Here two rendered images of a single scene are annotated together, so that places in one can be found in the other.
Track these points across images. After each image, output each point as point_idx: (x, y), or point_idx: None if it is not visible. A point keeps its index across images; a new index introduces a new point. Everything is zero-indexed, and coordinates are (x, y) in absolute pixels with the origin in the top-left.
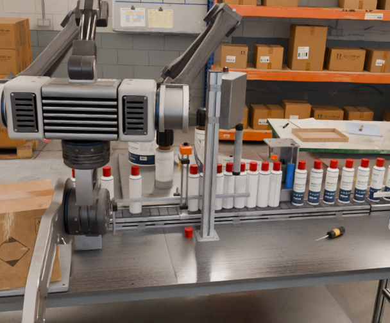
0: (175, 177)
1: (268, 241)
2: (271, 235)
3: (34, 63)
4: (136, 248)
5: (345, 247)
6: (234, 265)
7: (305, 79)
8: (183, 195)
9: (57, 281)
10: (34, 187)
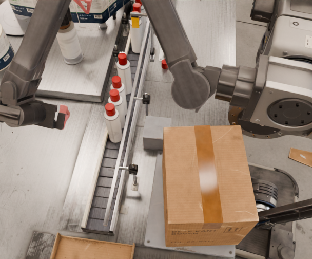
0: (57, 44)
1: (189, 23)
2: (180, 19)
3: (179, 24)
4: (177, 105)
5: None
6: (217, 51)
7: None
8: (105, 49)
9: None
10: (185, 142)
